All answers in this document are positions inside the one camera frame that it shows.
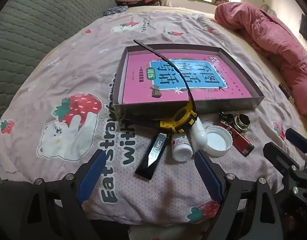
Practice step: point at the round metal black object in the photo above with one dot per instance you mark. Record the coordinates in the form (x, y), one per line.
(242, 123)

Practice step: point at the red lighter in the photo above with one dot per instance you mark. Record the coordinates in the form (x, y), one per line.
(239, 141)

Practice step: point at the black strip with gold print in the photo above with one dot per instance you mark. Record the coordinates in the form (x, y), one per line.
(284, 90)

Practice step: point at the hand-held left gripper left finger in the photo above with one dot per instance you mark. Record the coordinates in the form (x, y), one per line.
(92, 175)

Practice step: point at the yellow and black wristwatch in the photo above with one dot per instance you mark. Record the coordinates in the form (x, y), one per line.
(184, 118)

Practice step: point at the white pill bottle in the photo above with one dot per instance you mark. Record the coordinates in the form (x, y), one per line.
(182, 152)

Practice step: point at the brown patterned cushion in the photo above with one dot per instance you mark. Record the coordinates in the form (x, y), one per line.
(219, 0)

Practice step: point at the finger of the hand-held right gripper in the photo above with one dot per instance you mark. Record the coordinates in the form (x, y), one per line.
(296, 137)
(278, 155)

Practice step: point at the white plastic bottle cap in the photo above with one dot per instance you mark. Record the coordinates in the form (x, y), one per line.
(218, 142)

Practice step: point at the grey quilted headboard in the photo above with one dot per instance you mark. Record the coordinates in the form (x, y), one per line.
(31, 30)

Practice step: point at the dark floral cloth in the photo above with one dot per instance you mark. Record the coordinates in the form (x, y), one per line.
(116, 10)

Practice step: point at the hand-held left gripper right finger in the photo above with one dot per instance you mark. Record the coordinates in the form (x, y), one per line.
(208, 175)

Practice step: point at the grey cardboard box tray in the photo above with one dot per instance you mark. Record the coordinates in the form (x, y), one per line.
(143, 111)

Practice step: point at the pink and blue book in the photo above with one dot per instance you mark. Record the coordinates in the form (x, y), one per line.
(138, 85)

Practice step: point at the strawberry printed blanket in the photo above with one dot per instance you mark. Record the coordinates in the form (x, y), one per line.
(68, 80)

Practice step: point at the white earbuds case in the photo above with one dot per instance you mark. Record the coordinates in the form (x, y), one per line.
(198, 135)

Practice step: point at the pink quilt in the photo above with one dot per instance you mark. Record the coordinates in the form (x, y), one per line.
(268, 37)

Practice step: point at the black gold-topped lipstick tube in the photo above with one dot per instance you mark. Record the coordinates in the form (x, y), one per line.
(148, 165)

